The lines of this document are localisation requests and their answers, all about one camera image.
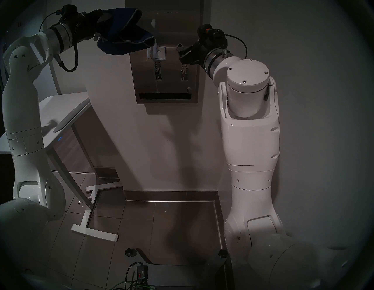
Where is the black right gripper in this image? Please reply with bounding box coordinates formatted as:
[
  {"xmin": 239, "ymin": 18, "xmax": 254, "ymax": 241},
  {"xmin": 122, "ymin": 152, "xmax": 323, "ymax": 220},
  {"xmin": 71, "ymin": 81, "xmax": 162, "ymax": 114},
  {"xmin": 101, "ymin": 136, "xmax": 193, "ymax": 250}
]
[{"xmin": 176, "ymin": 32, "xmax": 228, "ymax": 67}]

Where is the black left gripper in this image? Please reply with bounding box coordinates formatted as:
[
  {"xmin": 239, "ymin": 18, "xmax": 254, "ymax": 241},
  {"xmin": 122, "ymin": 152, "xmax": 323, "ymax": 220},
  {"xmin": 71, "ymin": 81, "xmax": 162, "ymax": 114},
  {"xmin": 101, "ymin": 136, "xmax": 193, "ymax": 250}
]
[{"xmin": 69, "ymin": 9, "xmax": 104, "ymax": 44}]

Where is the dark blue cloth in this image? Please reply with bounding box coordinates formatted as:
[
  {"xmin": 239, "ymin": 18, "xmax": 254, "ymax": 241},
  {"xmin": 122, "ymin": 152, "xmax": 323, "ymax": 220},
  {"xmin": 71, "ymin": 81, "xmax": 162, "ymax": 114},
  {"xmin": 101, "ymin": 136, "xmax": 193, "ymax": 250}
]
[{"xmin": 96, "ymin": 8, "xmax": 155, "ymax": 56}]

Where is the dark metal robot base platform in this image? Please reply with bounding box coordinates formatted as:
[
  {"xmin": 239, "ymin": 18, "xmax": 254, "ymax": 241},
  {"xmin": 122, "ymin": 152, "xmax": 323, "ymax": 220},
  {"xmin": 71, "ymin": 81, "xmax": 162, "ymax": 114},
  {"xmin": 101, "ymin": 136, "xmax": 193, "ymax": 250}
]
[{"xmin": 126, "ymin": 248, "xmax": 234, "ymax": 290}]

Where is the white rectangular dispenser label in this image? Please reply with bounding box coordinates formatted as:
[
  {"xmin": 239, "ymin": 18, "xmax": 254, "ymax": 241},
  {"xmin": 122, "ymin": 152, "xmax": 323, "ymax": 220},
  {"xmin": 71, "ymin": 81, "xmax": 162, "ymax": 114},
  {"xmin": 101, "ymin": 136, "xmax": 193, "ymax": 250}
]
[{"xmin": 147, "ymin": 46, "xmax": 166, "ymax": 60}]

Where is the white side table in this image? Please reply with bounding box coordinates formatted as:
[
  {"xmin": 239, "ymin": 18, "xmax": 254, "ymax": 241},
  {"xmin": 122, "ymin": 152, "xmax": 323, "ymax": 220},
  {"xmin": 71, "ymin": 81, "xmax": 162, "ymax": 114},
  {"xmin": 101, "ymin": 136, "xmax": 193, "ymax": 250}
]
[{"xmin": 0, "ymin": 92, "xmax": 122, "ymax": 242}]

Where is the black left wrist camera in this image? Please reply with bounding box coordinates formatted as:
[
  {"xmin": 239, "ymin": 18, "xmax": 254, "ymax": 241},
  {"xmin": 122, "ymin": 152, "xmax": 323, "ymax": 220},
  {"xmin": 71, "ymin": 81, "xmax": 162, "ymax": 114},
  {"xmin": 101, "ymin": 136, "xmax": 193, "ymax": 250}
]
[{"xmin": 57, "ymin": 4, "xmax": 77, "ymax": 16}]

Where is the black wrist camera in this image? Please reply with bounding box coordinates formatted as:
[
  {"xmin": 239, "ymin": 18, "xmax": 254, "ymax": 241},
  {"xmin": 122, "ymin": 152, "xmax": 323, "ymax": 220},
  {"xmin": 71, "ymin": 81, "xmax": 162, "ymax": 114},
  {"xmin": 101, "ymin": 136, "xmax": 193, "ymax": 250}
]
[
  {"xmin": 57, "ymin": 4, "xmax": 77, "ymax": 16},
  {"xmin": 198, "ymin": 25, "xmax": 213, "ymax": 40}
]

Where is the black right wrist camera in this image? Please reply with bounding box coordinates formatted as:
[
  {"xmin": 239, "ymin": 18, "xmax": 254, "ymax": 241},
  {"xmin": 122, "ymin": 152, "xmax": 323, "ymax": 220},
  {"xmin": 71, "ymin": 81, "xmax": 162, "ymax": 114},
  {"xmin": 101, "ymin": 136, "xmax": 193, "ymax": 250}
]
[{"xmin": 198, "ymin": 25, "xmax": 213, "ymax": 40}]

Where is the stainless steel wall dispenser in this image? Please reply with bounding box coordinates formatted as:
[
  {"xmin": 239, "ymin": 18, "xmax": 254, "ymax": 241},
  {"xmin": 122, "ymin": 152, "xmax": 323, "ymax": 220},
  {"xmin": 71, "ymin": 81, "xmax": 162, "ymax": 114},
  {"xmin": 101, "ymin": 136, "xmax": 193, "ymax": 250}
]
[{"xmin": 125, "ymin": 0, "xmax": 204, "ymax": 103}]

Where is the thin black left camera cable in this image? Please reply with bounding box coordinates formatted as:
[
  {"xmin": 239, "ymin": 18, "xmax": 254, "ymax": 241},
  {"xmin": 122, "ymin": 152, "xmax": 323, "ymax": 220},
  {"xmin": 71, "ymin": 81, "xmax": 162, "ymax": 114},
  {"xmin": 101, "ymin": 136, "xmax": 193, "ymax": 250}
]
[{"xmin": 39, "ymin": 11, "xmax": 59, "ymax": 31}]

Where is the thick black left wrist cable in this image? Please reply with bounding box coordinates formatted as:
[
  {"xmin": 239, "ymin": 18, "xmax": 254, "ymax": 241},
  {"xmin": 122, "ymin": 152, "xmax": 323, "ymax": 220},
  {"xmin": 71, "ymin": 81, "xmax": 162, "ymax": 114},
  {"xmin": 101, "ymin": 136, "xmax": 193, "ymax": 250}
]
[{"xmin": 54, "ymin": 44, "xmax": 79, "ymax": 72}]

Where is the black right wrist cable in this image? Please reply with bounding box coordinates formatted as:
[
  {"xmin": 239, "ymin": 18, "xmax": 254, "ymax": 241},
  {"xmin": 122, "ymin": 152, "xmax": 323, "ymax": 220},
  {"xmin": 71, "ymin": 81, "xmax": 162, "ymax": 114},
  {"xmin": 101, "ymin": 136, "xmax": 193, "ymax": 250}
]
[{"xmin": 226, "ymin": 34, "xmax": 249, "ymax": 60}]

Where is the black base cable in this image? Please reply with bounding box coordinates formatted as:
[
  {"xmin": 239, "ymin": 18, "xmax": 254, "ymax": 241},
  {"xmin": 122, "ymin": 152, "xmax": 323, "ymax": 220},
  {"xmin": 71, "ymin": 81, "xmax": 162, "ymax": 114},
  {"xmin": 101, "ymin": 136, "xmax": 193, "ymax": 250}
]
[{"xmin": 126, "ymin": 262, "xmax": 143, "ymax": 285}]

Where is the green base cable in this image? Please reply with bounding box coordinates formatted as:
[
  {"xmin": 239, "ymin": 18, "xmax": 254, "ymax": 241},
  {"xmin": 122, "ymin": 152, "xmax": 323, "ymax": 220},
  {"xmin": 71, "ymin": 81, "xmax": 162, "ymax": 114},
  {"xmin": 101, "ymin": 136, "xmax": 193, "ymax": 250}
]
[{"xmin": 107, "ymin": 280, "xmax": 146, "ymax": 290}]

